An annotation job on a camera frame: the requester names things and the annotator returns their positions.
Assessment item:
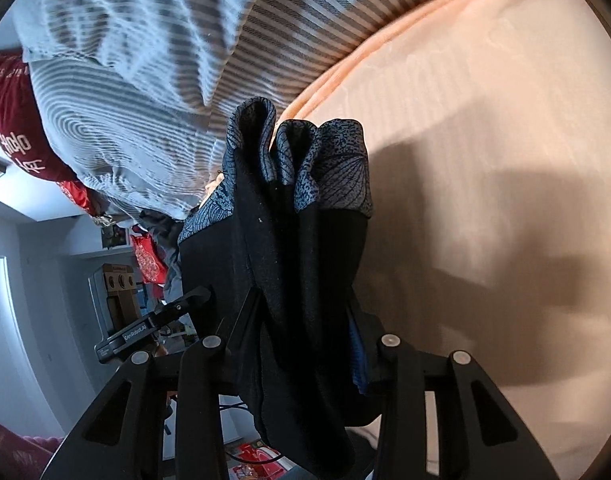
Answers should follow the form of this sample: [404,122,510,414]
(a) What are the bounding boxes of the black pants with patterned waistband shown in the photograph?
[178,96,381,478]

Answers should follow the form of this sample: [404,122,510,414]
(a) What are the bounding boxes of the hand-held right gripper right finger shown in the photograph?
[348,305,561,480]

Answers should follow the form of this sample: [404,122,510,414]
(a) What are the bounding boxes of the dark red knit cloth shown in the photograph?
[0,420,64,480]

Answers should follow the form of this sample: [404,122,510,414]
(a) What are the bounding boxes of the grey white striped duvet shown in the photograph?
[13,0,486,223]

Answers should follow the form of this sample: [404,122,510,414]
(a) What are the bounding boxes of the brown cardboard box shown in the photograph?
[103,262,136,332]

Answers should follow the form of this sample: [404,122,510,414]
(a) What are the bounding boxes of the red patterned cloth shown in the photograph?
[130,234,169,286]

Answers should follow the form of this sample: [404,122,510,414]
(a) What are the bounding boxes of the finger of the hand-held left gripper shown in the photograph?
[152,285,212,329]

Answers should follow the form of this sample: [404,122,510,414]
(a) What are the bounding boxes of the peach bed sheet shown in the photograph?
[283,0,611,480]

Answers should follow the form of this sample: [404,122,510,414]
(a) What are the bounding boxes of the grey buttoned jacket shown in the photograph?
[138,207,186,306]

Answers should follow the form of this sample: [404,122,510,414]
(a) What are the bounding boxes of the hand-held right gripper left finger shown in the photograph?
[50,287,262,480]

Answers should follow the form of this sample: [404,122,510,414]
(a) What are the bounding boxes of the red packet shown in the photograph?
[228,440,286,480]

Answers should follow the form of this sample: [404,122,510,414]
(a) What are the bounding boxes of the red printed cushion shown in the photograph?
[0,55,79,183]

